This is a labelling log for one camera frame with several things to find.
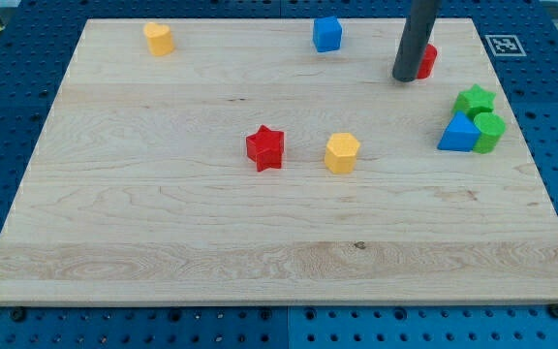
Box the green star block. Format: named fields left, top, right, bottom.
left=451, top=84, right=496, bottom=120

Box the blue cube block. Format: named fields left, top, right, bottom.
left=312, top=16, right=343, bottom=52

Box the black screw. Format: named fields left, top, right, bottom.
left=547, top=303, right=558, bottom=319
left=9, top=306, right=26, bottom=323

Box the blue triangle block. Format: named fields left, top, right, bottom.
left=437, top=111, right=481, bottom=152

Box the white fiducial marker tag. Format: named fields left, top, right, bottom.
left=485, top=34, right=526, bottom=57

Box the yellow hexagon block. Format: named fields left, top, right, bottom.
left=324, top=133, right=360, bottom=175

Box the black screw right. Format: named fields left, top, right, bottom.
left=547, top=303, right=558, bottom=319

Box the red cylinder block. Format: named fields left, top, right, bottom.
left=417, top=44, right=438, bottom=79

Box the green cylinder block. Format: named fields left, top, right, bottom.
left=473, top=112, right=506, bottom=153

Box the wooden board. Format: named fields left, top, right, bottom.
left=0, top=17, right=558, bottom=307

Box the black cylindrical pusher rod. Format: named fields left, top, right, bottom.
left=391, top=0, right=443, bottom=82

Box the black screw left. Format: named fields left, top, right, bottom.
left=9, top=306, right=26, bottom=323

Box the yellow heart block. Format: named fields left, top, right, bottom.
left=143, top=22, right=175, bottom=56

